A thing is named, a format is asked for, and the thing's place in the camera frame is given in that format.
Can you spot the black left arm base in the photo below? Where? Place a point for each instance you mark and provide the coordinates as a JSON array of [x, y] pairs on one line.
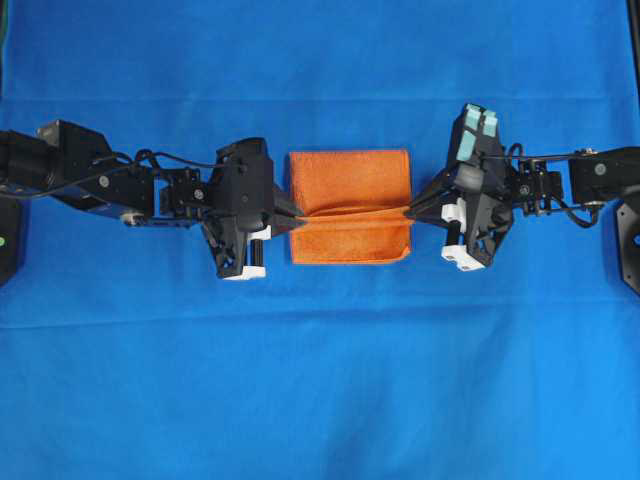
[[14, 233]]

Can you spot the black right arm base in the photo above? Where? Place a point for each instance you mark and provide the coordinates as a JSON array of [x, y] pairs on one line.
[[627, 225]]

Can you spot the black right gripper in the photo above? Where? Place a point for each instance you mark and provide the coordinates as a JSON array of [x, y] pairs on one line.
[[488, 182]]

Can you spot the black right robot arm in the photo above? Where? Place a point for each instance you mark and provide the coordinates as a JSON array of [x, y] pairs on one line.
[[590, 180]]

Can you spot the orange towel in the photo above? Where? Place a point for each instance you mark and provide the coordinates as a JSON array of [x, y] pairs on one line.
[[353, 204]]

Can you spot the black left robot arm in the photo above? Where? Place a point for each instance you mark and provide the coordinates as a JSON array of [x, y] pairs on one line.
[[77, 167]]

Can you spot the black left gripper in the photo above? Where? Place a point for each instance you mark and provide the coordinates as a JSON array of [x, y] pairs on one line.
[[235, 207]]

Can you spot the blue tablecloth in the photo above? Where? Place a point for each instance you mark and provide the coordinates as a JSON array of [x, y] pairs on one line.
[[123, 356]]

